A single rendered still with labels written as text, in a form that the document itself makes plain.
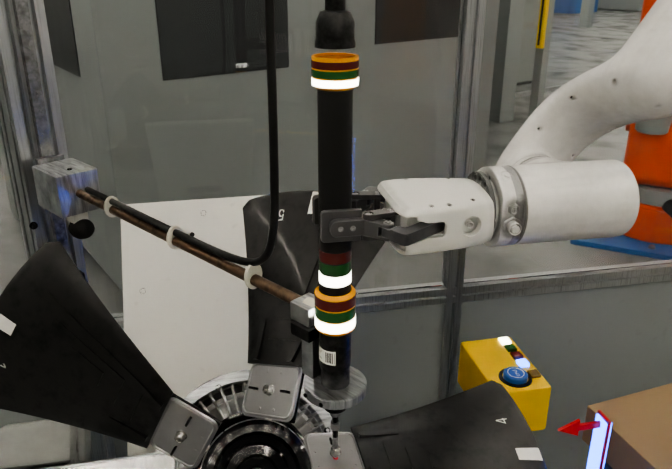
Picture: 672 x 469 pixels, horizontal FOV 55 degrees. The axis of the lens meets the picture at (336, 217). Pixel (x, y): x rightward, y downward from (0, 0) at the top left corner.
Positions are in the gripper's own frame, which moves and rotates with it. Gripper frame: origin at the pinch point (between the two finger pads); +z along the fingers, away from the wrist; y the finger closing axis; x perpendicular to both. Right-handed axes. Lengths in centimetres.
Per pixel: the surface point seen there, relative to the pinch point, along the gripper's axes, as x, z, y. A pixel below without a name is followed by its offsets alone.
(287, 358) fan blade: -19.8, 4.5, 5.6
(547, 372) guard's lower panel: -77, -72, 70
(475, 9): 15, -43, 71
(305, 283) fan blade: -13.1, 1.4, 11.3
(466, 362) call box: -44, -31, 34
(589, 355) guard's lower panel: -73, -83, 70
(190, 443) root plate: -28.0, 16.3, 2.9
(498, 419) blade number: -31.0, -22.3, 3.4
